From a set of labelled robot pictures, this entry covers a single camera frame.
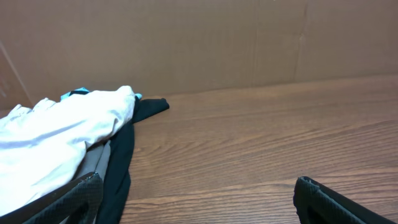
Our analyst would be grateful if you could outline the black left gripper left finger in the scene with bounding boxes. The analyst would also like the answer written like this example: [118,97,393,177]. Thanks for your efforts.
[1,172,103,224]

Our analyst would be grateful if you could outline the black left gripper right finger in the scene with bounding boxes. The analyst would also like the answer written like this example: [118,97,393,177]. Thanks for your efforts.
[293,176,395,224]

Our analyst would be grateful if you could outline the beige shorts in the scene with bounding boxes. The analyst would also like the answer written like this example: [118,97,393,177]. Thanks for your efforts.
[1,86,136,215]

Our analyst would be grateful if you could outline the black garment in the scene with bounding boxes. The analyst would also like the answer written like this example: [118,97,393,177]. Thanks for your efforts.
[95,98,170,224]

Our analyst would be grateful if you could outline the grey shorts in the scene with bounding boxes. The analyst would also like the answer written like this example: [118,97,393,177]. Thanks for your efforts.
[73,141,111,180]

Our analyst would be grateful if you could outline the light blue garment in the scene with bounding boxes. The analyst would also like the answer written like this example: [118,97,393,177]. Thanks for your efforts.
[60,86,142,102]

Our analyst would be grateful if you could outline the cardboard back panel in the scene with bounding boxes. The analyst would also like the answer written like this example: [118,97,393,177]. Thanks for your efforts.
[1,0,397,108]

